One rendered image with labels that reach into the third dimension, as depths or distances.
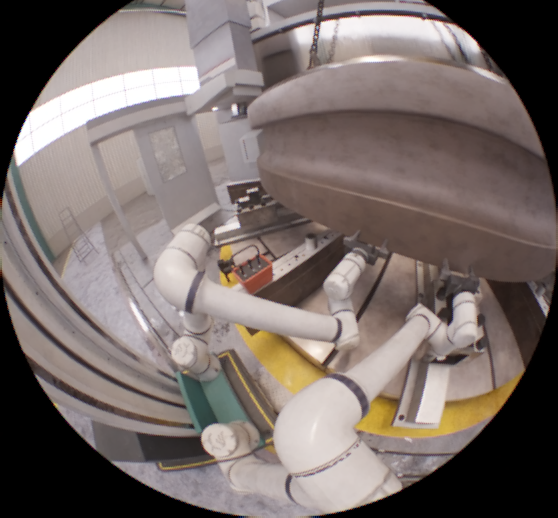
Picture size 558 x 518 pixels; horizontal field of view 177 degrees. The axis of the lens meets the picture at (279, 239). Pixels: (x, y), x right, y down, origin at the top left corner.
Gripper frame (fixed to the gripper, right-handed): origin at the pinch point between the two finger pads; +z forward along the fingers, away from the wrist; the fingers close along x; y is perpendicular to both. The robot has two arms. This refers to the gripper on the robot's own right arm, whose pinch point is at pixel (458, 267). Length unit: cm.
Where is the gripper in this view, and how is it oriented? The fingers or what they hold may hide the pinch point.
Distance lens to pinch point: 86.9
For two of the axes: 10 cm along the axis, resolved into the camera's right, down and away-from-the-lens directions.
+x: 8.1, 2.2, -5.4
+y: 1.6, 8.1, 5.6
